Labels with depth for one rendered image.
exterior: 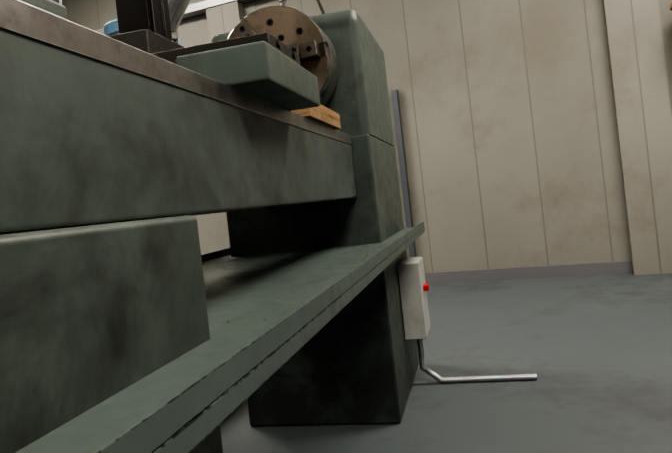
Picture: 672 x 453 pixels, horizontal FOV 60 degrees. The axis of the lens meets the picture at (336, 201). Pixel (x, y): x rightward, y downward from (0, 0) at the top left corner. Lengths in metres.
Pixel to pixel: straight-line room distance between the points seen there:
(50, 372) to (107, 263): 0.10
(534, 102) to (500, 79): 0.28
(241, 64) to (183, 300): 0.40
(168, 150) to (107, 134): 0.11
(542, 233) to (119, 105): 3.78
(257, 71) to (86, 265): 0.47
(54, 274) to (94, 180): 0.13
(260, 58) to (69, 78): 0.38
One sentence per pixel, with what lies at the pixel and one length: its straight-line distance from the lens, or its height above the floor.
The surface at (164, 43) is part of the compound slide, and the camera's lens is 1.18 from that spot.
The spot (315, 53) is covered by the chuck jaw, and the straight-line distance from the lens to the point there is 1.61.
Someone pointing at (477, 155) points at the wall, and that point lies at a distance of 4.25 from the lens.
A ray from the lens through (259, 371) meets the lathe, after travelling 0.55.
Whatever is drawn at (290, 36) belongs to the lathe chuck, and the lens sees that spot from 1.68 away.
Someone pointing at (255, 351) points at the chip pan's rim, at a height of 0.55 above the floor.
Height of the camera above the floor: 0.68
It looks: level
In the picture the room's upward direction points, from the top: 6 degrees counter-clockwise
